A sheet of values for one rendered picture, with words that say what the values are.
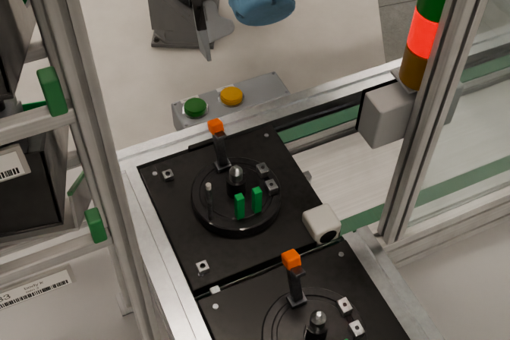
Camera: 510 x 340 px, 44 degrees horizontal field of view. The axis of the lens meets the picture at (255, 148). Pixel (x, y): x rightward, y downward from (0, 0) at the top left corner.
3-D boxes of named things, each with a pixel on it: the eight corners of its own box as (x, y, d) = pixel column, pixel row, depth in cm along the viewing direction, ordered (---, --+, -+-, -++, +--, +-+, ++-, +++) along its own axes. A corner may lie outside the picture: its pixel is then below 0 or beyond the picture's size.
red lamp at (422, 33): (398, 37, 73) (406, 2, 69) (434, 26, 74) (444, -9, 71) (423, 64, 70) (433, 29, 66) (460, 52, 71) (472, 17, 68)
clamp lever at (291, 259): (287, 296, 86) (280, 253, 82) (300, 291, 87) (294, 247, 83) (299, 313, 83) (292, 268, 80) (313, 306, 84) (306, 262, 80)
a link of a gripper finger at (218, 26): (240, 56, 98) (230, -5, 97) (203, 62, 98) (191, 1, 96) (238, 56, 101) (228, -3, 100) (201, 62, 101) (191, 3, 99)
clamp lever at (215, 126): (215, 162, 101) (206, 121, 97) (226, 158, 102) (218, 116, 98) (222, 172, 98) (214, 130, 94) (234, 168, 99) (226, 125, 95)
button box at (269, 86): (172, 124, 119) (170, 102, 114) (273, 92, 125) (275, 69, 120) (186, 151, 115) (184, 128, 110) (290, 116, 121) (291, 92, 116)
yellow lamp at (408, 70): (390, 70, 77) (398, 38, 73) (425, 58, 78) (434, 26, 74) (413, 96, 74) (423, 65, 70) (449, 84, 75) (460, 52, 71)
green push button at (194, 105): (181, 108, 115) (180, 100, 113) (202, 102, 116) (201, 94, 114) (189, 123, 112) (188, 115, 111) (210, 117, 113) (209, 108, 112)
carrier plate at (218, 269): (140, 176, 105) (139, 168, 103) (271, 131, 112) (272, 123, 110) (193, 297, 91) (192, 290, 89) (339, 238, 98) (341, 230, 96)
